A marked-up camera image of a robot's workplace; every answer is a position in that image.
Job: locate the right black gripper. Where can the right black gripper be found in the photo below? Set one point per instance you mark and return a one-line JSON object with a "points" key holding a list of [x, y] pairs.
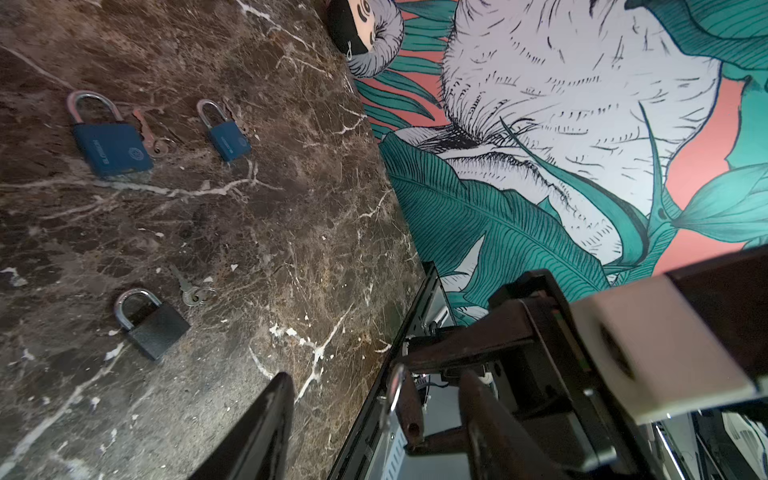
{"points": [[512, 394]]}

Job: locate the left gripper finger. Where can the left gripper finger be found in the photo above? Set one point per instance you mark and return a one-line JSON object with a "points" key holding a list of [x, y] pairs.
{"points": [[257, 446]]}

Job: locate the small black padlock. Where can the small black padlock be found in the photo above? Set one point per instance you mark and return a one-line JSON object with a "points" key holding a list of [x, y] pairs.
{"points": [[155, 334]]}

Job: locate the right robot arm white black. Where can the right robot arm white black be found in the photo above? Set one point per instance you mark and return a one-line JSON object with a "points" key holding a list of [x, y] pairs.
{"points": [[729, 293]]}

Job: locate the small silver key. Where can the small silver key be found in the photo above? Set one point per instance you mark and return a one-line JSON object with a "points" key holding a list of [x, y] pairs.
{"points": [[192, 295]]}

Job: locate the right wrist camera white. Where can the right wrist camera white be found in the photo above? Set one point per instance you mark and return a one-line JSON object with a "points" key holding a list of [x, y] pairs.
{"points": [[655, 354]]}

